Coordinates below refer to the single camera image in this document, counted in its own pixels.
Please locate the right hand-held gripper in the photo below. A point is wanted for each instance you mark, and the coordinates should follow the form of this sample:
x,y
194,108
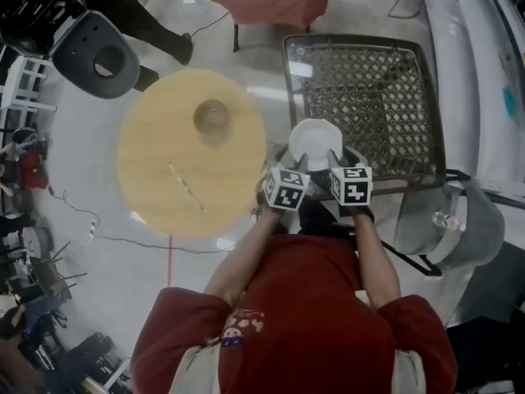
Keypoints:
x,y
354,187

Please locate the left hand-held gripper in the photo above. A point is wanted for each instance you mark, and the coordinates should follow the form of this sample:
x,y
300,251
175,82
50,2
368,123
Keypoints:
x,y
287,191

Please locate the white plate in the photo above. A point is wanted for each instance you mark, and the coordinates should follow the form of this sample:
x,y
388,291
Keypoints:
x,y
315,142

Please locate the brown bowl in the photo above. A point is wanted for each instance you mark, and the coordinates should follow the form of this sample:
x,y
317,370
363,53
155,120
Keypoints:
x,y
212,115

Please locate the thin wooden chopstick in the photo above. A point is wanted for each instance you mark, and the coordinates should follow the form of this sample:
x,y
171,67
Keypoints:
x,y
186,186

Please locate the person's left forearm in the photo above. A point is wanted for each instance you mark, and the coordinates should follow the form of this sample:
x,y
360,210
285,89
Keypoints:
x,y
242,257

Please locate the person's right forearm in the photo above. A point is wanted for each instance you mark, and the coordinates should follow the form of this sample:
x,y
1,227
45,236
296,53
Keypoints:
x,y
377,261

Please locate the person's black trousers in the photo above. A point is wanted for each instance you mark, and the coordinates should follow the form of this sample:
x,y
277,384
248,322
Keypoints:
x,y
320,216

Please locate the black lattice cart basket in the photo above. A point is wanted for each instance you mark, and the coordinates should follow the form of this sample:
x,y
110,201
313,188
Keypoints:
x,y
369,97

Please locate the clear water bottle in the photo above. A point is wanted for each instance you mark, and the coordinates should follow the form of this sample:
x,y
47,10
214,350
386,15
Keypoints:
x,y
448,221

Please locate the person's red shirt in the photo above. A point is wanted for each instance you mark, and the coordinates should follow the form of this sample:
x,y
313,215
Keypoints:
x,y
307,302

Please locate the grey shell chair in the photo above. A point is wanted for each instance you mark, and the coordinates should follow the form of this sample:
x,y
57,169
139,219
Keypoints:
x,y
480,220

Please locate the pink armchair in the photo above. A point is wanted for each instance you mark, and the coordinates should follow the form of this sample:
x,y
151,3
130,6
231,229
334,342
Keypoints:
x,y
279,2

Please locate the small teal cloth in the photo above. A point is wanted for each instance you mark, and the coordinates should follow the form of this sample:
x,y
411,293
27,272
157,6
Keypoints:
x,y
509,102

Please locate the white power strip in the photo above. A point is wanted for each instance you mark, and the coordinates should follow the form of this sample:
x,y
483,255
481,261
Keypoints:
x,y
94,227

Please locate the person's beige apron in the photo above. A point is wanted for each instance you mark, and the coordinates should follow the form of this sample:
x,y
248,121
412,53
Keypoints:
x,y
197,367

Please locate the grey hanging seat pad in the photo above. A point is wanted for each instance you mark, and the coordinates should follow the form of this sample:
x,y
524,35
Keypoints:
x,y
82,51

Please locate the red bag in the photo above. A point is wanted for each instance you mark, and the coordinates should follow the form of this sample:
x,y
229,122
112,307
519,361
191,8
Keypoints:
x,y
33,170

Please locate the black folding chair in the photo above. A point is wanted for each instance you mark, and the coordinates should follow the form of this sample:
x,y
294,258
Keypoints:
x,y
49,273

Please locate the small white table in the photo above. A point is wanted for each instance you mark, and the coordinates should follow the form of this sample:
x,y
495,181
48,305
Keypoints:
x,y
24,80

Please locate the black and white backpack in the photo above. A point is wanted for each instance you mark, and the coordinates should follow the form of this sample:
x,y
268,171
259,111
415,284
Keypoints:
x,y
37,19

